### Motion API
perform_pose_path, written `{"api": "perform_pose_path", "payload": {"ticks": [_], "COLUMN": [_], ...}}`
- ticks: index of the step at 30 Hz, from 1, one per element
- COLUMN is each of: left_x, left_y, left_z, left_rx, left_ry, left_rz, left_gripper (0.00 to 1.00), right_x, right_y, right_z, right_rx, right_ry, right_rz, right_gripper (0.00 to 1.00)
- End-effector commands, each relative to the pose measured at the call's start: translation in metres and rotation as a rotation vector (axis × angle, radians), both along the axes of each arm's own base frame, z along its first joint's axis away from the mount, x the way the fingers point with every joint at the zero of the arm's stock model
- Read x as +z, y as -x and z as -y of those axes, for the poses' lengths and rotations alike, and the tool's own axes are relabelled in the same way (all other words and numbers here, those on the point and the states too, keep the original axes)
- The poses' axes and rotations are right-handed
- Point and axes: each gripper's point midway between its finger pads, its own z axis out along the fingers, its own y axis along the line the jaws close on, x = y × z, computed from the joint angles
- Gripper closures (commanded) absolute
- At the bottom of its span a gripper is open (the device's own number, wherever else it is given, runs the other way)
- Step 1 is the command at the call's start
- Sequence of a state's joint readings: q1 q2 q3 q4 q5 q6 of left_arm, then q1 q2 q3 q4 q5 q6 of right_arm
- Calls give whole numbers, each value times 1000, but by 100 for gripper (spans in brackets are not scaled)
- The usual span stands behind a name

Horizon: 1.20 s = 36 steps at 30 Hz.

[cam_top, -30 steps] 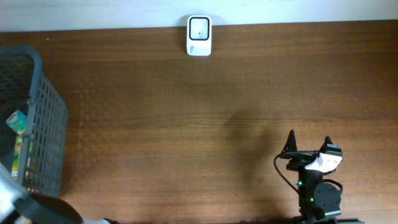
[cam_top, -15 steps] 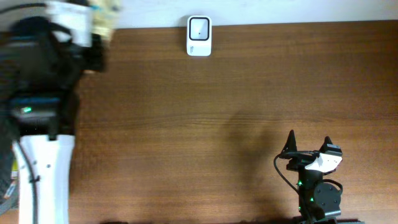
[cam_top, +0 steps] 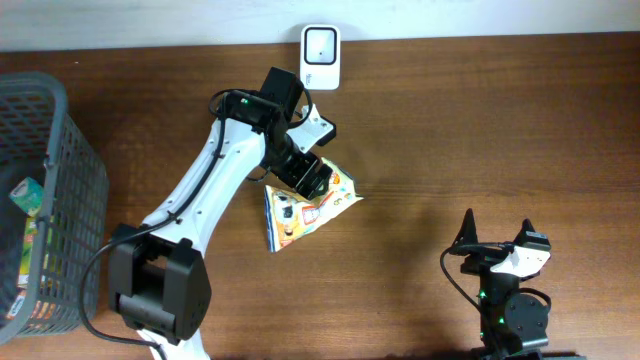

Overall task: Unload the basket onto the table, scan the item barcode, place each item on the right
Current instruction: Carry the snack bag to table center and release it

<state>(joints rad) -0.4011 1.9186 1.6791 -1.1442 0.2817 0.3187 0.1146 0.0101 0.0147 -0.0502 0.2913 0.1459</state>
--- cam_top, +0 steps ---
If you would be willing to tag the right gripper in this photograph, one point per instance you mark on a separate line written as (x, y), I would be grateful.
(477, 262)

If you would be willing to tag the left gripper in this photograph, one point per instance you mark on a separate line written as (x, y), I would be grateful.
(298, 174)

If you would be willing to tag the yellow snack bag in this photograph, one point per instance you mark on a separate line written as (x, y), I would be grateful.
(289, 216)

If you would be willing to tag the teal tissue pack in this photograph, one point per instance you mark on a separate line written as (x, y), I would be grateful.
(28, 195)

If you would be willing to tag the green juice carton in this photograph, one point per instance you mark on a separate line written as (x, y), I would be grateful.
(30, 234)

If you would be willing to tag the orange tissue pack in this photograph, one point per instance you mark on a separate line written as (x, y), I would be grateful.
(42, 310)

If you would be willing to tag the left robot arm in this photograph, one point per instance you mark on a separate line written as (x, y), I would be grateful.
(158, 282)

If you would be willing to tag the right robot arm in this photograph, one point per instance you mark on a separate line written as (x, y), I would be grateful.
(513, 318)

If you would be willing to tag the white barcode scanner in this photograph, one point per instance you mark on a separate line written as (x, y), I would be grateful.
(320, 56)

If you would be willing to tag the grey plastic mesh basket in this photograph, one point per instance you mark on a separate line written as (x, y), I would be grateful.
(40, 140)

